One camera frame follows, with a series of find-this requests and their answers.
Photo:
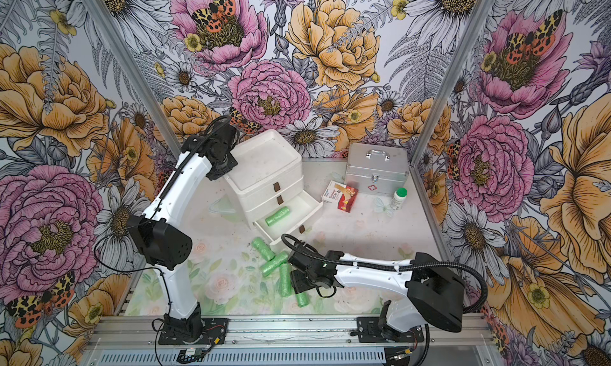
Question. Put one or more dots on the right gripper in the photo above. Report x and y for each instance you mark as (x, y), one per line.
(298, 285)

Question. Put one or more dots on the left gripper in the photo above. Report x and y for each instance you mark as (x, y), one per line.
(231, 165)

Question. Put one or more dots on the green roll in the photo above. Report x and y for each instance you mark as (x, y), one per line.
(302, 299)
(263, 249)
(277, 216)
(285, 287)

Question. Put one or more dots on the green roll diagonal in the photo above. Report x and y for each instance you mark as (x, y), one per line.
(271, 265)

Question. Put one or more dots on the white plastic drawer unit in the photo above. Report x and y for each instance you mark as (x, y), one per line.
(269, 176)

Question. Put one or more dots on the green roll top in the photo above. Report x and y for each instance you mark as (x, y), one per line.
(277, 216)

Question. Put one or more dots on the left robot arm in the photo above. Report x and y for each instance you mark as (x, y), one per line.
(158, 238)

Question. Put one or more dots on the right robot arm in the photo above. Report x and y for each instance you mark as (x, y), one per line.
(429, 292)

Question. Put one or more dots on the red white carton box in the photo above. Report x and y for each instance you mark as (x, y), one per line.
(340, 195)

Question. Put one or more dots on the white bottle green cap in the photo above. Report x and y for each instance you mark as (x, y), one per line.
(398, 198)

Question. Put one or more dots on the silver aluminium case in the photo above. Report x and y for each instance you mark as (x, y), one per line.
(376, 170)

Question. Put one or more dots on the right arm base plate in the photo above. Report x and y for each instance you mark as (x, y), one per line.
(370, 329)

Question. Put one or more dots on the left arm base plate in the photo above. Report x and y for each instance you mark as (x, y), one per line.
(193, 331)

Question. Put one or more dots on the aluminium front rail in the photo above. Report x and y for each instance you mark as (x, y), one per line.
(290, 340)

